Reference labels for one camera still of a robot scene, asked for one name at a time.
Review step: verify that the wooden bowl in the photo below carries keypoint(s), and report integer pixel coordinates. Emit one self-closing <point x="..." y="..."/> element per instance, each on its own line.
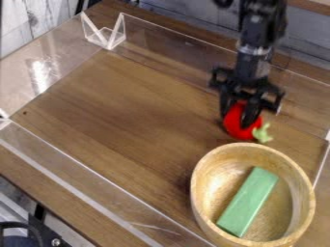
<point x="288" y="211"/>

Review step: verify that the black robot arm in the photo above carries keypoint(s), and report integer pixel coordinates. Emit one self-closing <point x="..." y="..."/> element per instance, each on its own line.
<point x="261" y="24"/>

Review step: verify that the clear acrylic corner bracket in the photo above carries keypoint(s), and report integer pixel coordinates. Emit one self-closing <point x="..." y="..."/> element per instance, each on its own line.
<point x="105" y="37"/>

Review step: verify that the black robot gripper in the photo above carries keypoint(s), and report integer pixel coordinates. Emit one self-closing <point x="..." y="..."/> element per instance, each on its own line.
<point x="246" y="83"/>

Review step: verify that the black clamp with cable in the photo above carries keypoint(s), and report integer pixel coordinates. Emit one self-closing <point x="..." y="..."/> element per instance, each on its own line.
<point x="41" y="235"/>

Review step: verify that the clear acrylic tray wall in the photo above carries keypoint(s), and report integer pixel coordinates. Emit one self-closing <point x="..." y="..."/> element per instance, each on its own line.
<point x="105" y="128"/>

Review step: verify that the green rectangular block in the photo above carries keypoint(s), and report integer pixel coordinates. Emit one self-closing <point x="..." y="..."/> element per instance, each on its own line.
<point x="245" y="205"/>

